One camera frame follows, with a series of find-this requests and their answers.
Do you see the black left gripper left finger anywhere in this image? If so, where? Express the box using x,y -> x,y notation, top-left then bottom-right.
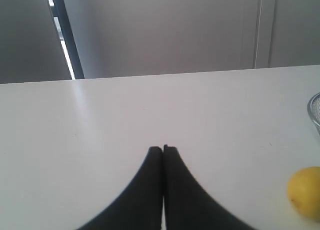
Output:
80,146 -> 163,229

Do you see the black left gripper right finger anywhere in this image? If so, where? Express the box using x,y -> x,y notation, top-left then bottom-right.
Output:
163,145 -> 252,229

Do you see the oval metal mesh basket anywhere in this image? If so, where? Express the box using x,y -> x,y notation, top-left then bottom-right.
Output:
307,93 -> 320,134

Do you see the yellow lemon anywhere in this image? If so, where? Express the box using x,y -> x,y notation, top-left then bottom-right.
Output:
287,166 -> 320,221

